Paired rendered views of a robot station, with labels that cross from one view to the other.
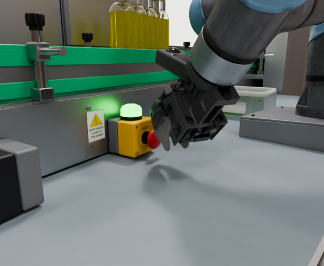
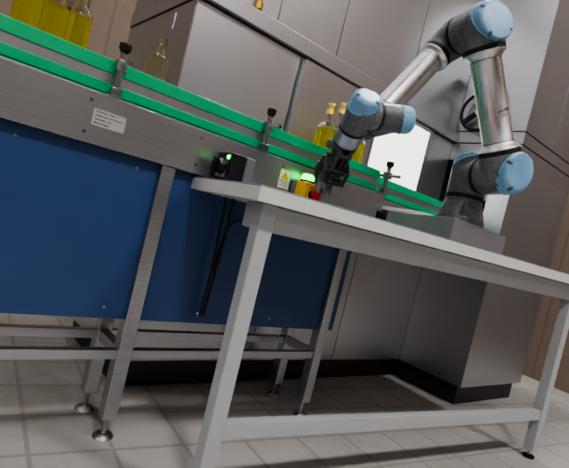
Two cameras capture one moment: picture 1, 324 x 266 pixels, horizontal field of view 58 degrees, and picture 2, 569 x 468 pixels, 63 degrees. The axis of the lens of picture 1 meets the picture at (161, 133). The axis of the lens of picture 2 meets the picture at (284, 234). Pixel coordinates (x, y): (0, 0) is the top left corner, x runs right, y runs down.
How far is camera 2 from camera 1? 0.97 m
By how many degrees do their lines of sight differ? 21
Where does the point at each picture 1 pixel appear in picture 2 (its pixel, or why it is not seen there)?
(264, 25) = (356, 121)
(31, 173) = (250, 170)
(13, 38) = not seen: hidden behind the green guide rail
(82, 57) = (289, 138)
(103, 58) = (301, 144)
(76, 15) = (295, 125)
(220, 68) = (342, 138)
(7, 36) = not seen: hidden behind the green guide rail
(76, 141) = (271, 181)
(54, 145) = (259, 175)
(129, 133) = (302, 187)
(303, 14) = (376, 121)
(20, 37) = not seen: hidden behind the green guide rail
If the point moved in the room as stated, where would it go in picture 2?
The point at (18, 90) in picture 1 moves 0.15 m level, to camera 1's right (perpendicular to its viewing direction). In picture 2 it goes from (252, 142) to (300, 150)
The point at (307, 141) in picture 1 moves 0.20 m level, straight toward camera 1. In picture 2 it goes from (423, 227) to (389, 216)
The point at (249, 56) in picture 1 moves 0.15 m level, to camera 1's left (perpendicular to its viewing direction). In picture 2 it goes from (353, 134) to (299, 124)
